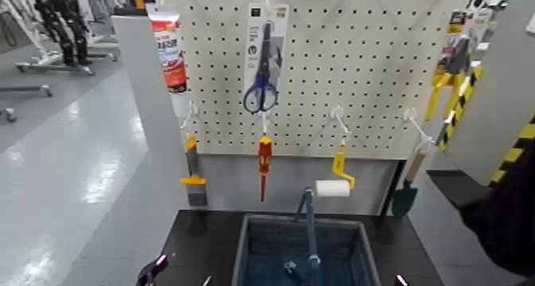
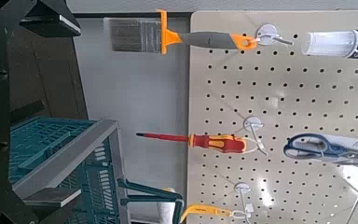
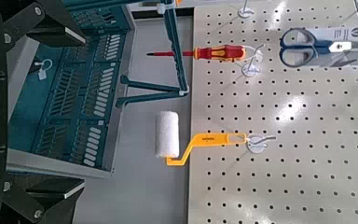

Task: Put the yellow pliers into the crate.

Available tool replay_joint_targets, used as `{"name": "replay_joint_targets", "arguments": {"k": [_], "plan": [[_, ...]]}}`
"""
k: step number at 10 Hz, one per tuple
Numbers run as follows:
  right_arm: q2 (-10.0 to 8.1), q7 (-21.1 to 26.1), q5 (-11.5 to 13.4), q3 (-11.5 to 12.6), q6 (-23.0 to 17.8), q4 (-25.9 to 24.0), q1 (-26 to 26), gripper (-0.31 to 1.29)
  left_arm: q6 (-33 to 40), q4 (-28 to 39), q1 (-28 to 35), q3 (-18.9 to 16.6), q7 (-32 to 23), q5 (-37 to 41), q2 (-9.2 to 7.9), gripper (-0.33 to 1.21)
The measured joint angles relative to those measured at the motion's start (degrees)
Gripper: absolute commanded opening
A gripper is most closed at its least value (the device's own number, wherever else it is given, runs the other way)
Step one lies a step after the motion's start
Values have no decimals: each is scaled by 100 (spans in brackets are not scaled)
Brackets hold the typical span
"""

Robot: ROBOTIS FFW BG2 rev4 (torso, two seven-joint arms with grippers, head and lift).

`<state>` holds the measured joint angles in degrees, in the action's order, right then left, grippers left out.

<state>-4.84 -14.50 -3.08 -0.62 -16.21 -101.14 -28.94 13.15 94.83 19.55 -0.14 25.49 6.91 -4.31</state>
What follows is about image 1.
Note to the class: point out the white pegboard hook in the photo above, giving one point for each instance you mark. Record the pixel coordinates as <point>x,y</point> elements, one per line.
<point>191,110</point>
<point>411,116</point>
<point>336,112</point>
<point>264,122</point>
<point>267,5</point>

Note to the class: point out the white robot on stand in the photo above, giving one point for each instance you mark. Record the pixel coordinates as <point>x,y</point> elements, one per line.
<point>25,20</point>

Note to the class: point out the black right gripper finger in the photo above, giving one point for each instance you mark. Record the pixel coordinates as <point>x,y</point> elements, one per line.
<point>401,281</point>

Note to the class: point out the black robot on stand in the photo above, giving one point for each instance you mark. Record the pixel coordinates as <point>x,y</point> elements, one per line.
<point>62,24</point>

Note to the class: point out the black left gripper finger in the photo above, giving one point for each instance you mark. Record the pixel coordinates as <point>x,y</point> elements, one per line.
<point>150,271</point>
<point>207,281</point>

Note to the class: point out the yellow grey scraper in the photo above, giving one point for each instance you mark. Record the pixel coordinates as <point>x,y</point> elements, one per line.
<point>192,158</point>

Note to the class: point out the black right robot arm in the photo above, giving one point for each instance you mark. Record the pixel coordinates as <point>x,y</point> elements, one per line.
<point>510,220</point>

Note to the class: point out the cream pegboard panel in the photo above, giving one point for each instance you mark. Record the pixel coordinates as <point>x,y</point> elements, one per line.
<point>355,70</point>

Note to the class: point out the grey display stand frame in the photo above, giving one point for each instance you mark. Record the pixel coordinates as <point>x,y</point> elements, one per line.
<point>234,179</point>

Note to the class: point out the red yellow screwdriver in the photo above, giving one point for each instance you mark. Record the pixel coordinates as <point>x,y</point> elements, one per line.
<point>265,153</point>

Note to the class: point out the black metal upright bar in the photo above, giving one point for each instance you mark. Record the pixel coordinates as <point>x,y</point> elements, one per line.
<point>397,172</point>

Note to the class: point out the yellow pliers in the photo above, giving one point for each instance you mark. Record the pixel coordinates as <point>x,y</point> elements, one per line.
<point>453,66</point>

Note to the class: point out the red white sealant tube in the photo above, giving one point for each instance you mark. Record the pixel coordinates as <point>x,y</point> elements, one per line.
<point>169,49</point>

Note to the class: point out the grey wheeled base bar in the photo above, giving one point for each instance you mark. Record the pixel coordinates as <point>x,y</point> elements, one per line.
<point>29,88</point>

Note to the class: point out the blue scissors in package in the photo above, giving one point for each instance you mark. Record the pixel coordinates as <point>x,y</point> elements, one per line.
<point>264,49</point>

